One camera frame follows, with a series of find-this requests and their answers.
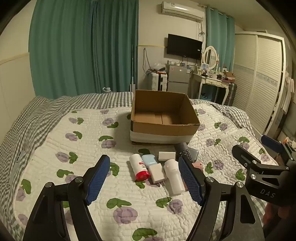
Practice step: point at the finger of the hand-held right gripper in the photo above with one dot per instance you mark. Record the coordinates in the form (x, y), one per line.
(245, 155)
(272, 142)

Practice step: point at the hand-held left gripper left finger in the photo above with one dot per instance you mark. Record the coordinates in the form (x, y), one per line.
(98, 179)

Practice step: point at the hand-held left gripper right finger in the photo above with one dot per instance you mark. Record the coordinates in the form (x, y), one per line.
(190, 183)

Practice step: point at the white roll-on bottle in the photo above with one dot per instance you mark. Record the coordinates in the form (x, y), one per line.
(174, 177)

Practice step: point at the small pink item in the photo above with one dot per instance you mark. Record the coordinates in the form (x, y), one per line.
(198, 166)

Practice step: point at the black phone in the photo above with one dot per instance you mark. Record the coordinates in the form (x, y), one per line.
(194, 154)

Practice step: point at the black remote control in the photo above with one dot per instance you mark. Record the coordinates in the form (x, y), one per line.
(182, 149)

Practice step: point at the white charger plug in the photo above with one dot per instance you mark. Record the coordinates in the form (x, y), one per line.
(157, 173)

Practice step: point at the small white case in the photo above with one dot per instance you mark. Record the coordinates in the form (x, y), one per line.
(167, 156)

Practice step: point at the white bottle with red cap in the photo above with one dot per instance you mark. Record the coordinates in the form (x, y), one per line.
(138, 168)

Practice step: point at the light blue case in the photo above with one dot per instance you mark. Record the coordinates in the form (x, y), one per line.
(149, 160)

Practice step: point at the cardboard box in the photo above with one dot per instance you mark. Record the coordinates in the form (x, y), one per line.
(161, 118)

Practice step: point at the person's right hand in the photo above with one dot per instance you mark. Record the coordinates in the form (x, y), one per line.
(275, 214)

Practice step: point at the white floral quilt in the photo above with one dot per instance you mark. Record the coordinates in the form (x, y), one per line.
(92, 134)

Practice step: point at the hanging clothes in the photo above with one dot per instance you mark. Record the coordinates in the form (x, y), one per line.
(288, 92)

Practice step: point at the white louvered wardrobe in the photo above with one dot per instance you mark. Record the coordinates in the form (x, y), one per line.
(261, 81)

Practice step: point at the dark suitcase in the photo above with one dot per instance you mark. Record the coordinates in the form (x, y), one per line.
(231, 93)

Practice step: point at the white dressing table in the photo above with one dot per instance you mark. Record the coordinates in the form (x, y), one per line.
(208, 81)

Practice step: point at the grey checkered blanket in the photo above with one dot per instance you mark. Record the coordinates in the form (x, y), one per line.
(34, 115)

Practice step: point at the small silver fridge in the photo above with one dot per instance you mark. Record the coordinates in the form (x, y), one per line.
(178, 78)

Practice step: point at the white oval mirror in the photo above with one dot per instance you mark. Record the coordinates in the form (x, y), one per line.
(210, 56)

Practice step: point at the white suitcase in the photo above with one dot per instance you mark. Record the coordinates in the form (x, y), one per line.
(157, 81)

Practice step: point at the white mop pole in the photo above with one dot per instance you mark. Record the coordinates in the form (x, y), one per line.
(132, 69)

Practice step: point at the narrow green curtain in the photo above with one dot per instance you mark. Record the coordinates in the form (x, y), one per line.
(219, 39)

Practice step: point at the plastic bag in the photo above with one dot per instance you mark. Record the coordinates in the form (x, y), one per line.
(158, 67)

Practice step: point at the wide green curtain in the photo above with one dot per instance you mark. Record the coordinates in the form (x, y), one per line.
(81, 46)

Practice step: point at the white air conditioner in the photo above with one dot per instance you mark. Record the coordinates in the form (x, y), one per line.
(182, 10)

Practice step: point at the black wall television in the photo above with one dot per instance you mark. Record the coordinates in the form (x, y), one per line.
(184, 46)

